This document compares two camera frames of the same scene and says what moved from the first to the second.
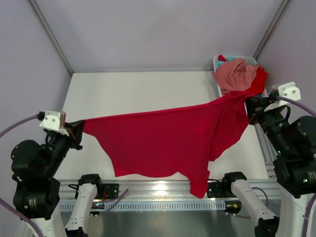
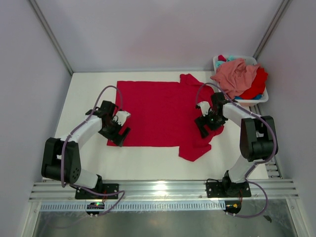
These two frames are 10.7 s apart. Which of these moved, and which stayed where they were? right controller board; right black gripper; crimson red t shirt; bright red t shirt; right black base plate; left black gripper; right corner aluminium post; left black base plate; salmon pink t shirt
Moved: left black gripper; crimson red t shirt; right black gripper
Stayed: left black base plate; right controller board; right black base plate; right corner aluminium post; bright red t shirt; salmon pink t shirt
